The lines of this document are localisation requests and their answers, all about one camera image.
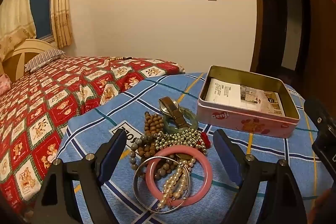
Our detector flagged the yellow curtain left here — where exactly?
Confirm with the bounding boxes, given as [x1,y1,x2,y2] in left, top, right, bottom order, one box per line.
[1,0,37,60]

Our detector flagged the pink metal tin box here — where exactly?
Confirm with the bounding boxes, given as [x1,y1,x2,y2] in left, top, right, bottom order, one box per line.
[197,65,300,138]

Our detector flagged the blue plaid folded blanket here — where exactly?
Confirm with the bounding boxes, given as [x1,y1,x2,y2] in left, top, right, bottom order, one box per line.
[59,73,333,223]

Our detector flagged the green jade bangle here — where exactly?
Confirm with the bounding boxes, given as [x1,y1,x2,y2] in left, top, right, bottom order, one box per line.
[163,107,198,134]

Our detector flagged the dark wooden door frame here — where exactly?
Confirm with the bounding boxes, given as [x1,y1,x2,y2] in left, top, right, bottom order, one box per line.
[249,0,313,75]

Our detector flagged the pink pillow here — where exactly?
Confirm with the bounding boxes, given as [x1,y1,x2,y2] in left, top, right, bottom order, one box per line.
[0,73,11,96]

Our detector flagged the beads on far bed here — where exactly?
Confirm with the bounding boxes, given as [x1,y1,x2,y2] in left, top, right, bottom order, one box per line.
[107,56,132,61]

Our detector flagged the brown wooden bead necklace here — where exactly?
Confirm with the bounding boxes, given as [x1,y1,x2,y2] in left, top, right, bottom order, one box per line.
[136,111,180,180]

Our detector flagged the silver bangle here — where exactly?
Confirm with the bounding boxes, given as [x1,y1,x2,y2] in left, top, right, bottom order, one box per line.
[133,156,191,215]

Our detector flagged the red patchwork bed cover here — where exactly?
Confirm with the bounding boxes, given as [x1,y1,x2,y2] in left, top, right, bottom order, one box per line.
[1,57,185,215]

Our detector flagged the red knot coin charm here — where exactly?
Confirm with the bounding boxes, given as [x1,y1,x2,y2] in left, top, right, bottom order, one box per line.
[201,132,211,149]

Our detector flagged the person's hand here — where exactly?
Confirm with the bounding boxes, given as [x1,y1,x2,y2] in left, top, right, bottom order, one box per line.
[307,189,335,224]

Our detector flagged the cream wooden headboard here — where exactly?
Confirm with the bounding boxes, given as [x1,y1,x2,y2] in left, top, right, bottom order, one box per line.
[2,39,56,83]

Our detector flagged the grey bead bracelet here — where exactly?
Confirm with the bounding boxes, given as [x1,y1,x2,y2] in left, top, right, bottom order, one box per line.
[128,134,152,171]

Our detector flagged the checked pillow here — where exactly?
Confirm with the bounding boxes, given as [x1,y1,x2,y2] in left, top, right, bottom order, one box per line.
[25,49,66,72]

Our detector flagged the pink bangle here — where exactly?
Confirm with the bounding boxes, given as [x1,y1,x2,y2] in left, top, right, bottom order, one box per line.
[146,145,213,206]

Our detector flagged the paper leaflet in tin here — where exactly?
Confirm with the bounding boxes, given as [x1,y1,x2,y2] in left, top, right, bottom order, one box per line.
[205,79,285,117]

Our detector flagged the white pearl bracelet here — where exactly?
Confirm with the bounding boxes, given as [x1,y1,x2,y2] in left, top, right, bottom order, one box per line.
[156,157,197,209]

